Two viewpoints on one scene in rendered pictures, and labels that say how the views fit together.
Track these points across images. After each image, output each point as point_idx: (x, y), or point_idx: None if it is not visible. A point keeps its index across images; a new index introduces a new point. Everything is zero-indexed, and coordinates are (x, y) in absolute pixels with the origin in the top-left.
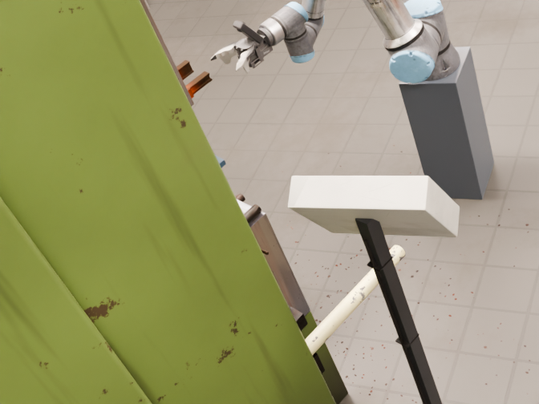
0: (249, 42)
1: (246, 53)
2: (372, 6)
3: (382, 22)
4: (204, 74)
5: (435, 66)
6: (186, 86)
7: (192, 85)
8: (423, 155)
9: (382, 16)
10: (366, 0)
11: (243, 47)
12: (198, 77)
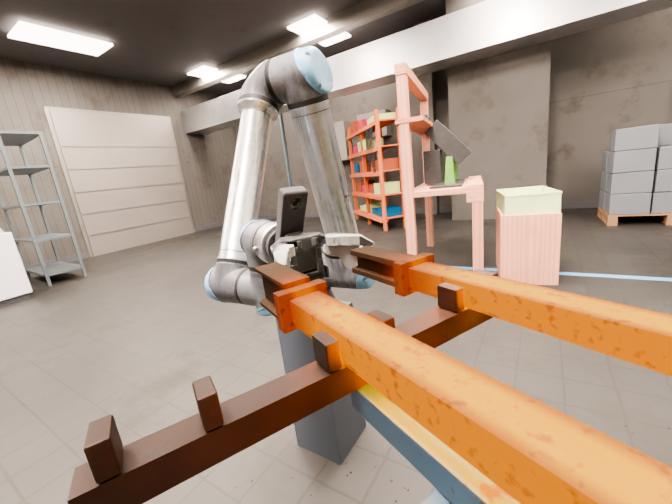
0: (302, 233)
1: (333, 234)
2: (346, 200)
3: (351, 220)
4: (370, 247)
5: (333, 295)
6: (409, 257)
7: (406, 253)
8: (336, 411)
9: (351, 212)
10: (341, 193)
11: (312, 235)
12: (372, 252)
